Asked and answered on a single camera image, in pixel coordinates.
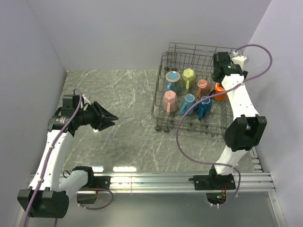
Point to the pink faceted mug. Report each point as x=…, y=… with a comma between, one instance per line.
x=170, y=102

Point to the yellow faceted mug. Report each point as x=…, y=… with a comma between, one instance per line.
x=188, y=78

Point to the light blue floral mug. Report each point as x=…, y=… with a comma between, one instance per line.
x=188, y=102

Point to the orange mug black handle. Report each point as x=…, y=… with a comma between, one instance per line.
x=218, y=89

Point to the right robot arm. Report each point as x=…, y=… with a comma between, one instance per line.
x=247, y=127

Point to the aluminium mounting rail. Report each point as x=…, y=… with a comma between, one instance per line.
x=132, y=182

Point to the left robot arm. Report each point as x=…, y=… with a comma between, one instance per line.
x=47, y=196

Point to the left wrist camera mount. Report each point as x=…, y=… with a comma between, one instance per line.
x=86, y=99

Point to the wire dish rack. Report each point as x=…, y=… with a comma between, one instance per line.
x=199, y=58

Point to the blue mug orange interior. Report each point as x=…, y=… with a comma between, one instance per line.
x=173, y=81

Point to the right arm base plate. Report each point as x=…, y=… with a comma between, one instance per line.
x=207, y=182

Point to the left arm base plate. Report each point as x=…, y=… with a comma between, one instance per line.
x=100, y=182

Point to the salmon floral mug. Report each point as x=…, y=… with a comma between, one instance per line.
x=203, y=88

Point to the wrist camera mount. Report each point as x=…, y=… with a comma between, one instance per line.
x=238, y=58
x=86, y=99

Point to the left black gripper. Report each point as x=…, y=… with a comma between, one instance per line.
x=101, y=112

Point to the dark blue mug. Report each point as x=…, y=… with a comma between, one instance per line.
x=203, y=109

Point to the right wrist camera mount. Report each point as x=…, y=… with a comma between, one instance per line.
x=238, y=58

